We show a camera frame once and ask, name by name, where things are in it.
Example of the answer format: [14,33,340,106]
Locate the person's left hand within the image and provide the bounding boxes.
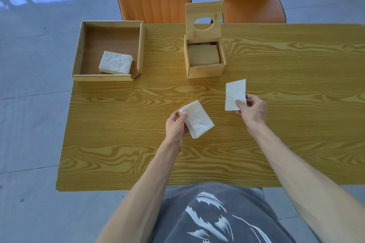
[165,108,190,150]

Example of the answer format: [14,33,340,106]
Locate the person's right hand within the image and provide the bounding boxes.
[235,94,268,134]

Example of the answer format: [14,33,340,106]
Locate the single white napkin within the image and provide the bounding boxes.
[225,79,247,111]

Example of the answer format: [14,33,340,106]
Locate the stack of white napkins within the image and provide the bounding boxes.
[179,100,215,139]

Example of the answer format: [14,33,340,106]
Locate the person's left forearm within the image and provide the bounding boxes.
[95,137,183,243]

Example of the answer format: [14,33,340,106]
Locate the person's right forearm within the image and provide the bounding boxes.
[248,123,365,243]

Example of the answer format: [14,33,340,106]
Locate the wooden table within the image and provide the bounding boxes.
[56,23,365,192]

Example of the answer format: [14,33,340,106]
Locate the napkins inside tissue box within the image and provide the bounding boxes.
[188,42,220,67]

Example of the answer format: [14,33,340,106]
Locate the wooden tissue box with lid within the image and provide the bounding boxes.
[184,0,226,79]

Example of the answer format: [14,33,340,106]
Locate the crumpled white napkin stack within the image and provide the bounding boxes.
[99,51,133,75]

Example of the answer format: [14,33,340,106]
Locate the open wooden tray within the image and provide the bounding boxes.
[71,21,145,82]

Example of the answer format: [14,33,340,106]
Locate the grey printed shirt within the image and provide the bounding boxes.
[150,182,297,243]

